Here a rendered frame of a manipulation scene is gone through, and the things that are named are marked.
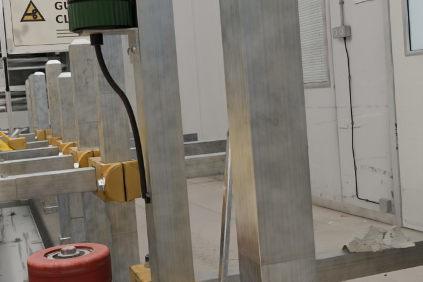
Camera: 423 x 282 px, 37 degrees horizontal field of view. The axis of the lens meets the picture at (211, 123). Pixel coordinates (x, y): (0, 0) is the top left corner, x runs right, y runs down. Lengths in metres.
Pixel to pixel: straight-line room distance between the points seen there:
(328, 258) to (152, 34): 0.32
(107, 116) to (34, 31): 2.06
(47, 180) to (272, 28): 0.57
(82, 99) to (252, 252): 0.75
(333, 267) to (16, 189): 0.42
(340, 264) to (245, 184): 0.39
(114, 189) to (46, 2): 2.14
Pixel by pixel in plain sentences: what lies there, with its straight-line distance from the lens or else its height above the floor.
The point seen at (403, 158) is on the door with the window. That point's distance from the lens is 4.53.
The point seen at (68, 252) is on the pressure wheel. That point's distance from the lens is 0.64.
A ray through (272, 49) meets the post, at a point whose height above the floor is 1.08.
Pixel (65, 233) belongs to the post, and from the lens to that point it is 1.61.
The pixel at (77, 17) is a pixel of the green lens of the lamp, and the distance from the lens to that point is 0.58.
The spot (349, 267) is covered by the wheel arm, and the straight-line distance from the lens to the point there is 0.74.
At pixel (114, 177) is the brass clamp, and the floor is 0.95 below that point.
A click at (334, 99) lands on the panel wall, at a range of 5.13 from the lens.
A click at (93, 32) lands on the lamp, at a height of 1.12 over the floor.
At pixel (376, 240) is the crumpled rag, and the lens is 0.74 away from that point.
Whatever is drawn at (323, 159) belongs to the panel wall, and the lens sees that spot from 5.35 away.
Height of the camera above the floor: 1.06
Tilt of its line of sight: 3 degrees down
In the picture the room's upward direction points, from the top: 4 degrees counter-clockwise
